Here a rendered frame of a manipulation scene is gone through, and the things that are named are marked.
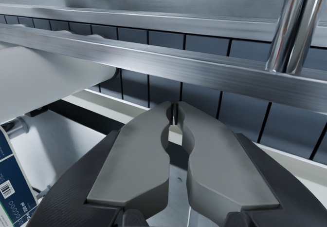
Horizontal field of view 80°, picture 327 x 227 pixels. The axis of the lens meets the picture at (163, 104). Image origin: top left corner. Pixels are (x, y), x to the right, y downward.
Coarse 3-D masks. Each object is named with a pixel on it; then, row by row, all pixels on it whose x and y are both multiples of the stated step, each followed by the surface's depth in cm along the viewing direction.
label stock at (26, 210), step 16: (0, 128) 40; (0, 144) 40; (0, 160) 41; (16, 160) 43; (0, 176) 41; (16, 176) 44; (0, 192) 42; (16, 192) 45; (32, 192) 48; (0, 208) 42; (16, 208) 45; (32, 208) 49; (0, 224) 43
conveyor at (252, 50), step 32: (96, 32) 22; (128, 32) 20; (160, 32) 18; (320, 64) 13; (128, 96) 23; (160, 96) 21; (192, 96) 19; (224, 96) 17; (256, 128) 17; (288, 128) 15; (320, 128) 14; (320, 160) 15
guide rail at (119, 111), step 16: (80, 96) 23; (96, 96) 23; (96, 112) 22; (112, 112) 20; (128, 112) 20; (176, 128) 17; (288, 160) 14; (304, 176) 13; (320, 176) 13; (320, 192) 13
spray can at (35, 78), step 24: (24, 48) 15; (0, 72) 13; (24, 72) 14; (48, 72) 15; (72, 72) 17; (96, 72) 19; (0, 96) 13; (24, 96) 14; (48, 96) 16; (0, 120) 14
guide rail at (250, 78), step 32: (0, 32) 16; (32, 32) 14; (128, 64) 10; (160, 64) 9; (192, 64) 8; (224, 64) 8; (256, 64) 8; (256, 96) 8; (288, 96) 7; (320, 96) 7
